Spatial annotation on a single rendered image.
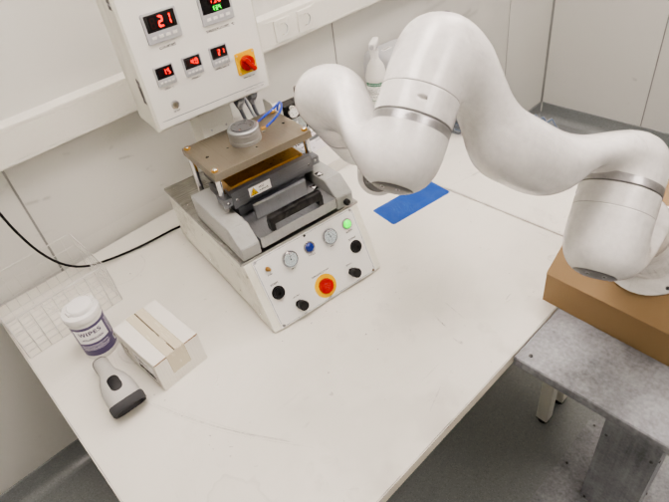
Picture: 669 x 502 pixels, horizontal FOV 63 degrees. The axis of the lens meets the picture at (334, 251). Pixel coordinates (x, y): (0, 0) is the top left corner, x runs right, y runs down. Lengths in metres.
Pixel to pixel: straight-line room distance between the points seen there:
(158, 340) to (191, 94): 0.60
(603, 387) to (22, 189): 1.51
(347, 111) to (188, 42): 0.76
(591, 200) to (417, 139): 0.35
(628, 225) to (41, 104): 1.39
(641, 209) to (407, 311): 0.64
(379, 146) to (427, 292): 0.79
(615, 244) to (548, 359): 0.46
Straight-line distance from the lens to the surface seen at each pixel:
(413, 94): 0.66
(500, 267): 1.47
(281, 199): 1.35
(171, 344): 1.30
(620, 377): 1.29
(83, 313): 1.40
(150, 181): 1.85
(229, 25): 1.45
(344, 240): 1.39
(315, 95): 0.75
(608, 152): 0.86
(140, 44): 1.37
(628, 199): 0.90
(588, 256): 0.89
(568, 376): 1.27
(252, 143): 1.36
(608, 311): 1.31
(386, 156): 0.64
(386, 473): 1.11
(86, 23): 1.67
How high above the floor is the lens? 1.74
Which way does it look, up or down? 40 degrees down
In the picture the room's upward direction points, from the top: 9 degrees counter-clockwise
